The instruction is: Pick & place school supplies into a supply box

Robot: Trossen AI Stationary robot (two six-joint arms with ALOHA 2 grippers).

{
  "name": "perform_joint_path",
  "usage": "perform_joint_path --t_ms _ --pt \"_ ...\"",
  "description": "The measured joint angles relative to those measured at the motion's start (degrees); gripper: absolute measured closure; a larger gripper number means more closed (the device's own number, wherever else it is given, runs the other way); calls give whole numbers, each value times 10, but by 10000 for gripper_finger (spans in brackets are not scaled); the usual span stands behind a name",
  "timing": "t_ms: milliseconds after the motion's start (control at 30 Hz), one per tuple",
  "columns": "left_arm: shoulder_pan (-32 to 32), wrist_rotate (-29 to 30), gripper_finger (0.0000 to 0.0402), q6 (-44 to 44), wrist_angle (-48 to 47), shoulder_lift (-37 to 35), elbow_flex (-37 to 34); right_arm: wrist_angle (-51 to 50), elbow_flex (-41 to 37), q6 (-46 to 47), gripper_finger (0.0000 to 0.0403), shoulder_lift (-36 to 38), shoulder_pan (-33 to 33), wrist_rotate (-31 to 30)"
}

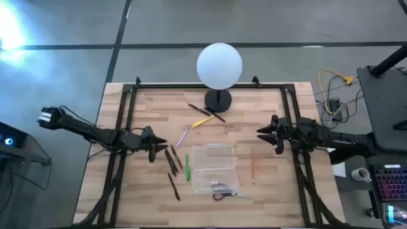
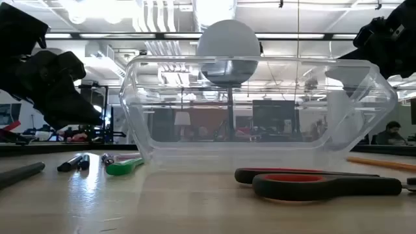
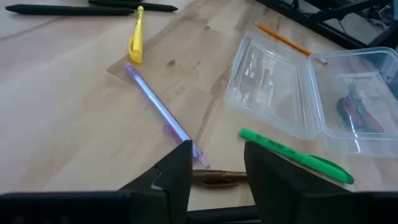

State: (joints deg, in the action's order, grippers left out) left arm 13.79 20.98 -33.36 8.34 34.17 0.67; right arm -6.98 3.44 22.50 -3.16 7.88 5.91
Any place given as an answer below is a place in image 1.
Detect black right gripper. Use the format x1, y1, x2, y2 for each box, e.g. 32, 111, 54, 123
256, 114, 301, 155

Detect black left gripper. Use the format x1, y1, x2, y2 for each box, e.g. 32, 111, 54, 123
119, 126, 169, 163

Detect orange-brown pencil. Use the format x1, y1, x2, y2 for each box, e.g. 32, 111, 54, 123
251, 147, 256, 186

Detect yellow highlighter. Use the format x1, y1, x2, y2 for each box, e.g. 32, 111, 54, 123
191, 114, 216, 129

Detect clear plastic supply box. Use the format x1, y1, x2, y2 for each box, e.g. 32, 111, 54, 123
191, 144, 241, 195

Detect pink pen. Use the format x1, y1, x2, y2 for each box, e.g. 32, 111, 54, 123
175, 125, 192, 148

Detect black power adapter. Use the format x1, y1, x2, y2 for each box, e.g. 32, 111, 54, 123
328, 98, 344, 122

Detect black and red scissors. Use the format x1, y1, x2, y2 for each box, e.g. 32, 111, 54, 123
211, 181, 254, 202

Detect white paper sheet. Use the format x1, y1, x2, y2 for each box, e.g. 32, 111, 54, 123
327, 147, 347, 179

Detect white globe lamp, black base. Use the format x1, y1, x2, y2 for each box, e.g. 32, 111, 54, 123
196, 42, 244, 113

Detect white mug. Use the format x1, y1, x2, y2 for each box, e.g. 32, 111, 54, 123
350, 167, 373, 183

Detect black side desk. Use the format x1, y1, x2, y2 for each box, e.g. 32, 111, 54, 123
356, 64, 407, 154

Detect backlit computer keyboard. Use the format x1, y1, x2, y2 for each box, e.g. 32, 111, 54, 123
373, 164, 407, 202

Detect black pole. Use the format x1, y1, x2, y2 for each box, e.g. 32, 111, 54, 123
369, 44, 407, 78

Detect black device with blue light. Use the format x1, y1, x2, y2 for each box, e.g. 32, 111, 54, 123
0, 121, 52, 167

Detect glowing blue device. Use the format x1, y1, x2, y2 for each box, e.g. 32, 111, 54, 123
383, 203, 407, 227

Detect yellow cable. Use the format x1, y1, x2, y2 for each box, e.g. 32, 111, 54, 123
317, 69, 355, 116

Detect black metal table frame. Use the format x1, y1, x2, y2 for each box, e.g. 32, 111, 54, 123
74, 76, 343, 229

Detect black floor cables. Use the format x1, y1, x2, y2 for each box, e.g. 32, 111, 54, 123
314, 75, 364, 128

